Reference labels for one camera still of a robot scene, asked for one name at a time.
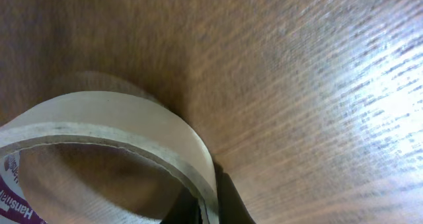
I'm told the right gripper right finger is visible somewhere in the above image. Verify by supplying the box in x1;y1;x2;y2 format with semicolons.
213;163;255;224

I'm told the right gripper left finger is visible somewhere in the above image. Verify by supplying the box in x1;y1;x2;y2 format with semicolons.
161;188;202;224

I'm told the white masking tape roll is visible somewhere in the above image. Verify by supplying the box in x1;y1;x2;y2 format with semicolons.
1;91;219;223

